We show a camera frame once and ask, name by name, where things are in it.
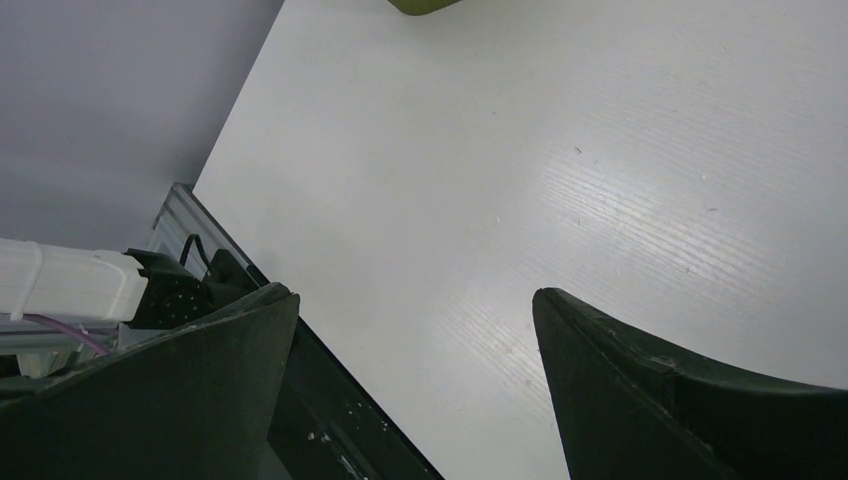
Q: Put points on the aluminium frame rail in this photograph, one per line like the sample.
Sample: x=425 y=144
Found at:
x=182 y=231

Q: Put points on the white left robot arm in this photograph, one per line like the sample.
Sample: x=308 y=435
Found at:
x=100 y=288

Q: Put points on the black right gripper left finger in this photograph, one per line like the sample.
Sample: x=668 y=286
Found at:
x=195 y=402

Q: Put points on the green plastic mesh bin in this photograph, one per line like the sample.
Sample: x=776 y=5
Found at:
x=420 y=7

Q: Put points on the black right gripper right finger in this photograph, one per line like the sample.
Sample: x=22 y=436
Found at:
x=631 y=405

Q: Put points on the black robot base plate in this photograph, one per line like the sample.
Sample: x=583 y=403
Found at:
x=326 y=426

